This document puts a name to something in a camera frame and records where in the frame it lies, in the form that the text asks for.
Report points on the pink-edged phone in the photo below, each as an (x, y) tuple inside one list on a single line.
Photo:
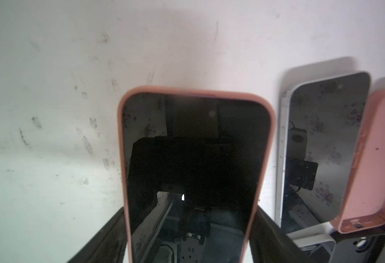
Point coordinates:
[(193, 164)]

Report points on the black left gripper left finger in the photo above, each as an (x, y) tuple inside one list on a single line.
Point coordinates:
[(108, 245)]

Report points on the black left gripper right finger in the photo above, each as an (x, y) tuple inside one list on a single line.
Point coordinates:
[(270, 245)]

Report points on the pink phone case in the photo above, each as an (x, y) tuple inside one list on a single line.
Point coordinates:
[(364, 202)]

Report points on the dark phone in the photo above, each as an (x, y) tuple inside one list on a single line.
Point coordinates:
[(319, 125)]

